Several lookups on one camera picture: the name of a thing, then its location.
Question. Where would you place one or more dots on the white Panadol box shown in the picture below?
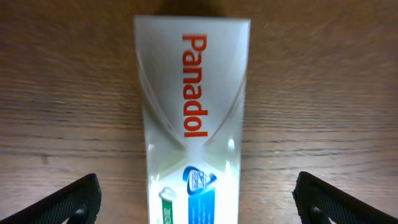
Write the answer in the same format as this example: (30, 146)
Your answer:
(192, 72)

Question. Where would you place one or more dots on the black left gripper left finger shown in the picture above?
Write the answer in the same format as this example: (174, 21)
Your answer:
(78, 202)

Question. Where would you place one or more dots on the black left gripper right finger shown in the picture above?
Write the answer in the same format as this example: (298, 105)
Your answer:
(319, 202)

